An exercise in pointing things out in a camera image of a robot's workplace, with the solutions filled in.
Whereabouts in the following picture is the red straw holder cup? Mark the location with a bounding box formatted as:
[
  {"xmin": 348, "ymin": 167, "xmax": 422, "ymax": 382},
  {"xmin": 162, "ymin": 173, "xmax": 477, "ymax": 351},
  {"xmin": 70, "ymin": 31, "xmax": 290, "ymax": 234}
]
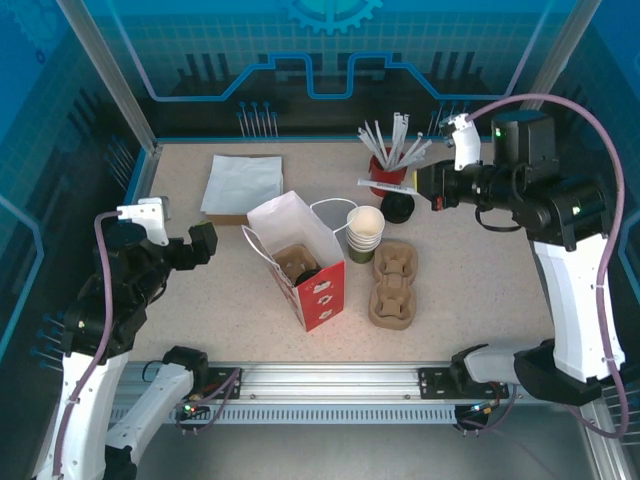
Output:
[{"xmin": 368, "ymin": 147, "xmax": 409, "ymax": 186}]

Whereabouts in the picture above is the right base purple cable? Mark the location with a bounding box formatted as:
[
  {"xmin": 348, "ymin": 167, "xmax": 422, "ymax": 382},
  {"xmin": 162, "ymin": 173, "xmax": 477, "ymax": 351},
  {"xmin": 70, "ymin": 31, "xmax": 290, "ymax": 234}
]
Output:
[{"xmin": 454, "ymin": 382, "xmax": 519, "ymax": 437}]

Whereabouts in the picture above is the white straw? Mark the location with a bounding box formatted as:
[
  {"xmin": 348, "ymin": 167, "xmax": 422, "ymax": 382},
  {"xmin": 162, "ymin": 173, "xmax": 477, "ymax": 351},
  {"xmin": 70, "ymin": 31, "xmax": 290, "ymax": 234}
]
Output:
[
  {"xmin": 357, "ymin": 127, "xmax": 387, "ymax": 166},
  {"xmin": 394, "ymin": 130, "xmax": 426, "ymax": 169},
  {"xmin": 357, "ymin": 178, "xmax": 419, "ymax": 195},
  {"xmin": 389, "ymin": 112, "xmax": 403, "ymax": 166},
  {"xmin": 364, "ymin": 119, "xmax": 391, "ymax": 165},
  {"xmin": 394, "ymin": 113, "xmax": 412, "ymax": 167},
  {"xmin": 399, "ymin": 139, "xmax": 434, "ymax": 170}
]

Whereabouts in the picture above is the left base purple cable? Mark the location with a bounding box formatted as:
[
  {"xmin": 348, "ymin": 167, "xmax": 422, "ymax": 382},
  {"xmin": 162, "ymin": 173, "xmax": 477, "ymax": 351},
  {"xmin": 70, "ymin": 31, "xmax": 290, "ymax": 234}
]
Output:
[{"xmin": 172, "ymin": 368, "xmax": 242, "ymax": 437}]

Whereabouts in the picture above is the aluminium frame post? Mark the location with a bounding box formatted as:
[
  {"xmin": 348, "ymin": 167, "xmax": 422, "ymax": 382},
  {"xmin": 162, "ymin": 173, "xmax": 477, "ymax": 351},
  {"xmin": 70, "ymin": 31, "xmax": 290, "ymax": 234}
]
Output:
[
  {"xmin": 55, "ymin": 0, "xmax": 164, "ymax": 154},
  {"xmin": 503, "ymin": 0, "xmax": 605, "ymax": 154}
]

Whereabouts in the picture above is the white paper napkin stack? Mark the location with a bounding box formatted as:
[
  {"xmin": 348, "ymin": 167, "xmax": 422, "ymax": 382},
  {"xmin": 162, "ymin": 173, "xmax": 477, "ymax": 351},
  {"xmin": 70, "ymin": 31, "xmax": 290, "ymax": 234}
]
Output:
[{"xmin": 200, "ymin": 153, "xmax": 285, "ymax": 216}]

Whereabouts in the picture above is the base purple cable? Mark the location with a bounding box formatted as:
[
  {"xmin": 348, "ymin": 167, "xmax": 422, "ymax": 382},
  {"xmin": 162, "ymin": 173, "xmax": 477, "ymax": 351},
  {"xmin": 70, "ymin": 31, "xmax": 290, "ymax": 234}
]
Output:
[
  {"xmin": 172, "ymin": 368, "xmax": 242, "ymax": 437},
  {"xmin": 454, "ymin": 382, "xmax": 519, "ymax": 437}
]

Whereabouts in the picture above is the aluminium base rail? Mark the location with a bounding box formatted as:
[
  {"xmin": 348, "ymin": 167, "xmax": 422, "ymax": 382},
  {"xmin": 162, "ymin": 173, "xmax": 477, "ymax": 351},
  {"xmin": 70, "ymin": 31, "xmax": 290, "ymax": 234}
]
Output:
[{"xmin": 122, "ymin": 359, "xmax": 596, "ymax": 401}]

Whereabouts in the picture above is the stack of black cup lids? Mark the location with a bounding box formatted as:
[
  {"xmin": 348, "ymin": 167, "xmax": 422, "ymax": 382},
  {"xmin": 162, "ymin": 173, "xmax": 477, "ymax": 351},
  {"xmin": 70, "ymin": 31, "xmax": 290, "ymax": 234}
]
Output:
[{"xmin": 380, "ymin": 192, "xmax": 416, "ymax": 224}]

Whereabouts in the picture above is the black plastic cup lid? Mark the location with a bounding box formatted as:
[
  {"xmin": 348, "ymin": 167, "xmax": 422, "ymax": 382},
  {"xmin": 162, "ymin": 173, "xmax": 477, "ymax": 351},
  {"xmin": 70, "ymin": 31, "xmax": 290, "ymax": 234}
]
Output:
[{"xmin": 294, "ymin": 268, "xmax": 324, "ymax": 289}]

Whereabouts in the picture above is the stack of green paper cups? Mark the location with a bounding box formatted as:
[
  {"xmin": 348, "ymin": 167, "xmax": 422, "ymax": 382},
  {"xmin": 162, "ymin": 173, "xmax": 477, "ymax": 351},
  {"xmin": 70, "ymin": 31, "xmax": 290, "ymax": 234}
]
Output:
[{"xmin": 345, "ymin": 205, "xmax": 386, "ymax": 265}]

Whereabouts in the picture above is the red white paper bag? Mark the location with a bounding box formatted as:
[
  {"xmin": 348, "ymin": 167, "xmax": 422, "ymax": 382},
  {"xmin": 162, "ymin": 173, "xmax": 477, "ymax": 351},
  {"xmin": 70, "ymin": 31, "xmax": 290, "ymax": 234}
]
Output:
[{"xmin": 241, "ymin": 189, "xmax": 359, "ymax": 333}]

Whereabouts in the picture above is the grey slotted cable duct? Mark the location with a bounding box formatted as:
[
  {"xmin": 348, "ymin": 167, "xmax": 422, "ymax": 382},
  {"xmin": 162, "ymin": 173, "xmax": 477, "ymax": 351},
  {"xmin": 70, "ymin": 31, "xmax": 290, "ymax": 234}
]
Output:
[{"xmin": 109, "ymin": 404, "xmax": 461, "ymax": 426}]

